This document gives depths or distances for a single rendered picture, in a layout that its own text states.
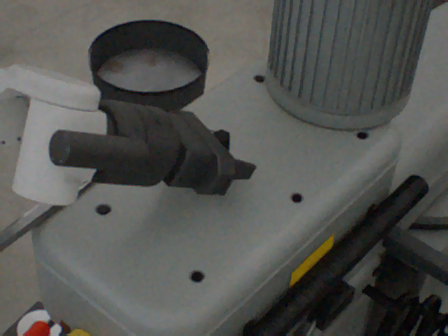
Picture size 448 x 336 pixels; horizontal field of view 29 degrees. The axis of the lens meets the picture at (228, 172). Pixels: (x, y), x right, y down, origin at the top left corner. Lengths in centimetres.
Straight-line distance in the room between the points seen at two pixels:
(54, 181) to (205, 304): 21
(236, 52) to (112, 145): 366
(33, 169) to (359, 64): 43
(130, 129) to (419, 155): 59
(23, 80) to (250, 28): 383
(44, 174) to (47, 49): 367
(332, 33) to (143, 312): 40
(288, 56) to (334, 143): 13
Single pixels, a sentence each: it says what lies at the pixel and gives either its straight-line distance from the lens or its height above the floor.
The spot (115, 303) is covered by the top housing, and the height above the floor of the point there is 188.
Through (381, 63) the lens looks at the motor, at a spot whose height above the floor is 200.
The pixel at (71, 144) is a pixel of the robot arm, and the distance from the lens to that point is 80.
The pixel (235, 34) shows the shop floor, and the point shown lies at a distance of 460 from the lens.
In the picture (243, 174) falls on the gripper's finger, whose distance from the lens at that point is 101.
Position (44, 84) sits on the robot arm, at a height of 210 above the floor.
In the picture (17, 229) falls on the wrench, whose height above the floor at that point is 190.
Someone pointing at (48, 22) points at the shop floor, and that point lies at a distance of 470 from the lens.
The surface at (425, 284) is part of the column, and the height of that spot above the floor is 146.
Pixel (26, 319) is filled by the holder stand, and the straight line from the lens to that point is 185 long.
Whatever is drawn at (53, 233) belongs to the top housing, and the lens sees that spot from 98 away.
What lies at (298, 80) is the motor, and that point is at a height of 195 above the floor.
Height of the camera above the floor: 261
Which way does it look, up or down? 44 degrees down
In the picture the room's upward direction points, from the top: 4 degrees clockwise
